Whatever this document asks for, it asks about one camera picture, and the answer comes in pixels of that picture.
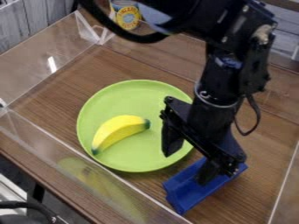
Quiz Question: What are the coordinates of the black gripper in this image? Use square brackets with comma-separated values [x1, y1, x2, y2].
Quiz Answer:
[161, 96, 247, 186]

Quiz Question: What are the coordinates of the blue plastic block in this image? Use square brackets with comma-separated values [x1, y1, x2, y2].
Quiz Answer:
[163, 158, 249, 215]

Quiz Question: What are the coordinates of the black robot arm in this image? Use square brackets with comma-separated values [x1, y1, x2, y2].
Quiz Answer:
[138, 0, 277, 185]

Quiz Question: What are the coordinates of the green round plate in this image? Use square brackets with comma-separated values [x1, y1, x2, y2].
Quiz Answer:
[76, 80, 193, 172]

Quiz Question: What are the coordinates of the yellow toy banana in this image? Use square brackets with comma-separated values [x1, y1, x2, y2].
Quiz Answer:
[91, 115, 151, 155]

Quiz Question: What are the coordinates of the yellow labelled tin can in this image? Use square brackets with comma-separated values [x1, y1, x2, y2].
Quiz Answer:
[108, 0, 142, 31]

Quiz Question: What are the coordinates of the clear acrylic enclosure wall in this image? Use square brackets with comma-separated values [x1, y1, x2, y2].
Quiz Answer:
[0, 11, 299, 224]

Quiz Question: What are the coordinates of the black cable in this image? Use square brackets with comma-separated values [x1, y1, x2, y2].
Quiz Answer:
[78, 0, 174, 45]

